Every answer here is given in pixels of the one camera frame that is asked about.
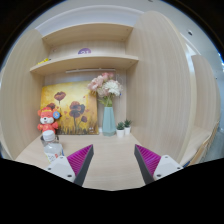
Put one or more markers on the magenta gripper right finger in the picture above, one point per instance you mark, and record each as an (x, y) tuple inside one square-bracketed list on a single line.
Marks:
[(152, 166)]

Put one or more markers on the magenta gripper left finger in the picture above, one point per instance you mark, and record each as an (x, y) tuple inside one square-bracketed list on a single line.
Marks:
[(74, 167)]

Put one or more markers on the clear plastic water bottle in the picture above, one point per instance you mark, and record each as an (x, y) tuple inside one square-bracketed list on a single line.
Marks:
[(52, 148)]

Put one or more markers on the small potted succulent right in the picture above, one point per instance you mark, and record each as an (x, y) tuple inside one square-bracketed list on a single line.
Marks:
[(127, 126)]

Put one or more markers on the small potted succulent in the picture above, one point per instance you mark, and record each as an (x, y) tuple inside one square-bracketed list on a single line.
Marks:
[(127, 126), (120, 129)]

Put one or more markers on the small potted succulent left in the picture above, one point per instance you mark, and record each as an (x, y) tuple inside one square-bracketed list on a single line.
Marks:
[(120, 129)]

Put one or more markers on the teal ceramic vase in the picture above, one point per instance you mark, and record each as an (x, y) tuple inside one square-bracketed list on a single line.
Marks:
[(108, 124)]

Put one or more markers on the red plush fox toy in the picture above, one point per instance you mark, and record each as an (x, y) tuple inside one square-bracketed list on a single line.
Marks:
[(48, 119)]

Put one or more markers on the yellow poppy flower painting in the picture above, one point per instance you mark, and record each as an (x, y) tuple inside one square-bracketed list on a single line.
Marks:
[(77, 107)]

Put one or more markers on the pink white flower bouquet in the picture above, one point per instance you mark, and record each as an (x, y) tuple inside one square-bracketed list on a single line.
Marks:
[(106, 88)]

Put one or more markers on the white light bar under shelf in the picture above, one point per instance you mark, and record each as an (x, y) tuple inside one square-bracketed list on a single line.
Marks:
[(89, 70)]

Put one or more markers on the wooden lower shelf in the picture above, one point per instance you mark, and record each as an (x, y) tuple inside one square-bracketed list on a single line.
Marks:
[(84, 61)]

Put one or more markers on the wooden shelf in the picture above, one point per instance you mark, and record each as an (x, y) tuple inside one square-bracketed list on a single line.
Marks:
[(84, 61), (89, 32)]

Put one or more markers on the yellow small item on shelf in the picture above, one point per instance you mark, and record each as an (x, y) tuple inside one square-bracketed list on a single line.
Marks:
[(43, 61)]

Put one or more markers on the purple round sticker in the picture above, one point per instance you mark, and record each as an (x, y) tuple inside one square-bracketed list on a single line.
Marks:
[(84, 51)]

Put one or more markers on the wooden upper shelf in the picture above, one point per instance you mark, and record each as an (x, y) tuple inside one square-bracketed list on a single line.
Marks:
[(89, 32)]

